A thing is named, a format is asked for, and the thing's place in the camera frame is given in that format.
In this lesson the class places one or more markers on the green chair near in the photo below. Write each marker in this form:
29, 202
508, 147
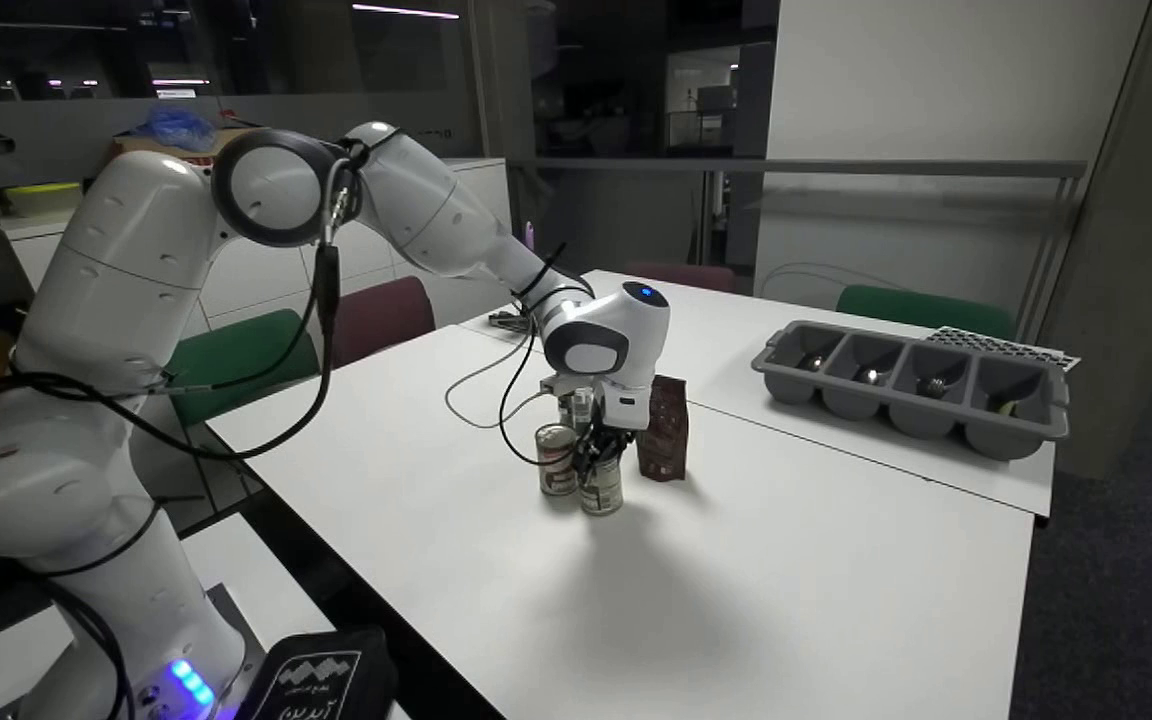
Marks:
238, 367

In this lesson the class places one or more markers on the brown paper bag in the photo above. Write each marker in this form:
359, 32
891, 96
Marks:
664, 436

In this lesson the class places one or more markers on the black control box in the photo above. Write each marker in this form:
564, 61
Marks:
327, 679

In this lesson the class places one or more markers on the grey cutlery tray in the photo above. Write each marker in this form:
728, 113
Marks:
953, 386

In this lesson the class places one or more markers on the green chair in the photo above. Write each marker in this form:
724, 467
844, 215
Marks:
926, 309
238, 367

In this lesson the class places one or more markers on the green chair far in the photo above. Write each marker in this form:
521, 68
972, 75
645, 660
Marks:
926, 309

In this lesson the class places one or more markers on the tin can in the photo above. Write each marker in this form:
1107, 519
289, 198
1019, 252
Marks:
603, 489
559, 458

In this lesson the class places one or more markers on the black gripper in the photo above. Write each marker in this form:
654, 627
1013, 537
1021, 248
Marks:
594, 436

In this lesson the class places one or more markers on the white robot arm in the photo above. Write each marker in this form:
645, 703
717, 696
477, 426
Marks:
106, 320

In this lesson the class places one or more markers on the maroon chair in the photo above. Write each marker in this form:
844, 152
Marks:
380, 317

